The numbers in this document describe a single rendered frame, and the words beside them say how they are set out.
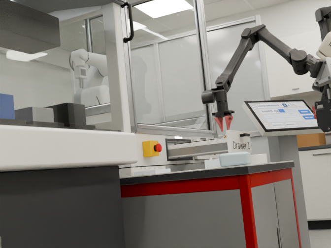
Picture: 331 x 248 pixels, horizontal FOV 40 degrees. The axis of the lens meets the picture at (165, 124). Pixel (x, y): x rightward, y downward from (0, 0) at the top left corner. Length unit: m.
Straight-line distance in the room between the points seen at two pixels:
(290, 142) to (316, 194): 2.03
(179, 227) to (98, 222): 0.29
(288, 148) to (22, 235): 2.29
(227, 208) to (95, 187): 0.43
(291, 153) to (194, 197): 1.74
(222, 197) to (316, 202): 3.73
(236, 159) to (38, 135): 0.65
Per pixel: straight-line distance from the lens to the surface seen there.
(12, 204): 1.20
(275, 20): 6.20
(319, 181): 5.18
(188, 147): 2.19
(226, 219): 1.51
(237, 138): 2.18
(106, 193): 1.49
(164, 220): 1.61
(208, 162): 1.96
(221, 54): 4.15
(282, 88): 5.63
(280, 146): 3.16
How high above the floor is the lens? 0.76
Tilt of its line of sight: 6 degrees up
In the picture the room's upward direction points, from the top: 6 degrees counter-clockwise
